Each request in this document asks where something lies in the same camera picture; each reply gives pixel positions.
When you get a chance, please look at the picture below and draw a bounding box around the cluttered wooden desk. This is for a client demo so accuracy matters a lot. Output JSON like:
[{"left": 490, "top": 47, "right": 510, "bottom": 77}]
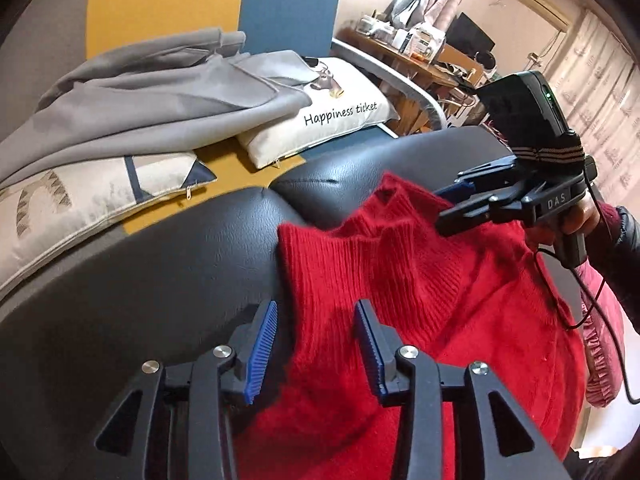
[{"left": 337, "top": 25, "right": 485, "bottom": 125}]

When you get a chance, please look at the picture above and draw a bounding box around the pink ruffled bedding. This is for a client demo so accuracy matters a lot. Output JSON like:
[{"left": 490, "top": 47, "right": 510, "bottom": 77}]
[{"left": 582, "top": 284, "right": 624, "bottom": 408}]

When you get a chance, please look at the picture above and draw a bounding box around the white printed cushion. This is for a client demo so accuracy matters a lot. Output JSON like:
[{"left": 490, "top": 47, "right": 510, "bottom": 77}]
[{"left": 236, "top": 58, "right": 399, "bottom": 169}]

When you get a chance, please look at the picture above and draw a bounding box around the beige patterned cushion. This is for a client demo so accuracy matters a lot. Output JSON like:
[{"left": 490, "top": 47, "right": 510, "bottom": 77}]
[{"left": 1, "top": 153, "right": 217, "bottom": 297}]

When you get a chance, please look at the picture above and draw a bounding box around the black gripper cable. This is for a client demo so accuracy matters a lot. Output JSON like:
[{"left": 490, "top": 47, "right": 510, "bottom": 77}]
[{"left": 534, "top": 169, "right": 640, "bottom": 406}]

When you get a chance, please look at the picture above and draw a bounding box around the dark jacket right sleeve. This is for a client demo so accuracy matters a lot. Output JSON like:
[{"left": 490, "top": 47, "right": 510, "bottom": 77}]
[{"left": 586, "top": 202, "right": 640, "bottom": 332}]

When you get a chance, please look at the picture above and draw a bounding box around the black monitor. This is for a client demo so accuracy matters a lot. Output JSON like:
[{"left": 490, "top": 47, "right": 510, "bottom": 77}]
[{"left": 446, "top": 12, "right": 497, "bottom": 70}]

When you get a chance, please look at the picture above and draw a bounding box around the right hand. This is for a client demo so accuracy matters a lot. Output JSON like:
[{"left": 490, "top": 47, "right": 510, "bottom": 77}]
[{"left": 525, "top": 195, "right": 600, "bottom": 250}]

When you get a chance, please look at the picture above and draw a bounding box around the red knit sweater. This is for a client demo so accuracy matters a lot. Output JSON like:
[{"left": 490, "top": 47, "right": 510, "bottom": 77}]
[{"left": 235, "top": 174, "right": 586, "bottom": 479}]

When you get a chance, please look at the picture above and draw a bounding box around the grey garment on chair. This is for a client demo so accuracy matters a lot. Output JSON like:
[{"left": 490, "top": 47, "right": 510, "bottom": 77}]
[{"left": 1, "top": 28, "right": 319, "bottom": 186}]

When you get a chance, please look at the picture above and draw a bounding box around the wall air conditioner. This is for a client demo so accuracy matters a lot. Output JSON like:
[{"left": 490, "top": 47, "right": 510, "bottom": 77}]
[{"left": 518, "top": 0, "right": 572, "bottom": 32}]

